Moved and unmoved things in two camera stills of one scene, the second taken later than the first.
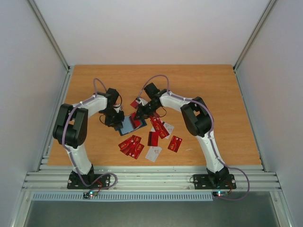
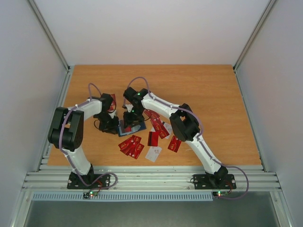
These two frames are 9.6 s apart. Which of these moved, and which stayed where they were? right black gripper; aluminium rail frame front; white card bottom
Moved: right black gripper
Stayed: aluminium rail frame front; white card bottom
